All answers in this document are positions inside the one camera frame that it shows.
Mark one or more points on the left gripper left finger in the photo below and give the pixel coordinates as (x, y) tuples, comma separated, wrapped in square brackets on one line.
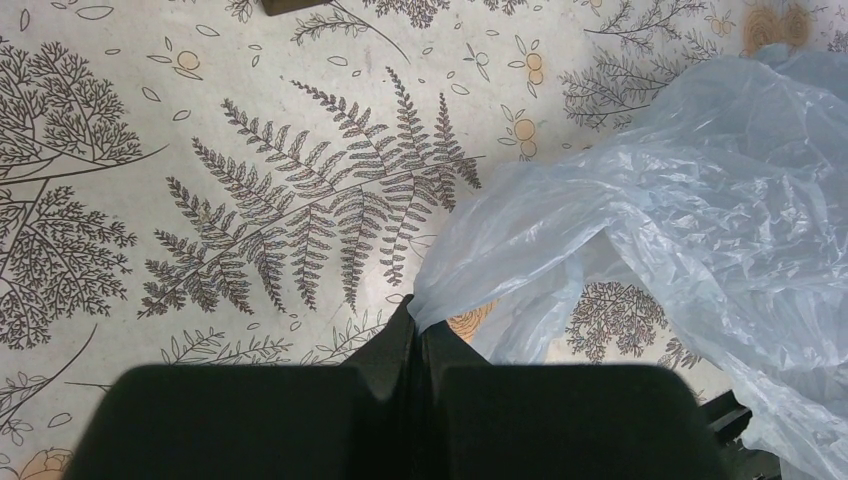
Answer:
[(257, 422)]

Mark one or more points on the floral patterned table mat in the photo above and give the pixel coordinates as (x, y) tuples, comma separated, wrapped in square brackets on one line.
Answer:
[(201, 182)]

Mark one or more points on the light blue plastic trash bag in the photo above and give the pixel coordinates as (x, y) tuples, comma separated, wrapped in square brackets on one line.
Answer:
[(725, 201)]

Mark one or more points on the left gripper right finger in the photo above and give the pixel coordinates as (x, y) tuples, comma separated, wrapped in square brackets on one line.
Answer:
[(620, 421)]

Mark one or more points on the small dark brown block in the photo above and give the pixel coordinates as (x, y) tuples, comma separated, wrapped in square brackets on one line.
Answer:
[(280, 7)]

